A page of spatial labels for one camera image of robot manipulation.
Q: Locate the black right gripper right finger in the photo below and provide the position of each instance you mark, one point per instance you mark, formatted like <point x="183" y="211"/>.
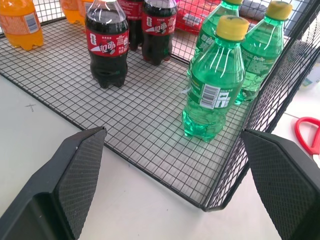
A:
<point x="287" y="180"/>

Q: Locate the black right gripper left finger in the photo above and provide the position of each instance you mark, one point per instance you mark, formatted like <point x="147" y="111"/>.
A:
<point x="50" y="190"/>

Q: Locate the green Sprite bottle yellow cap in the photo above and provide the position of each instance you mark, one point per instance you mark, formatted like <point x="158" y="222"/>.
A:
<point x="262" y="50"/>
<point x="212" y="85"/>
<point x="207" y="30"/>

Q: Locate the cola bottle red label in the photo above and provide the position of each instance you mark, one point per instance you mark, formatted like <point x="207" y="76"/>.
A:
<point x="107" y="45"/>
<point x="158" y="30"/>
<point x="132" y="22"/>

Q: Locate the orange soda bottle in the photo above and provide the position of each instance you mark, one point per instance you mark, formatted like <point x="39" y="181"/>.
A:
<point x="21" y="25"/>
<point x="85" y="10"/>
<point x="71" y="11"/>

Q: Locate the grey pouch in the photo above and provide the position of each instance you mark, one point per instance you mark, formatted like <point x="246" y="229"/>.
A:
<point x="253" y="8"/>

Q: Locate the red snack package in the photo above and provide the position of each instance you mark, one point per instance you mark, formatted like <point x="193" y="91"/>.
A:
<point x="192" y="15"/>

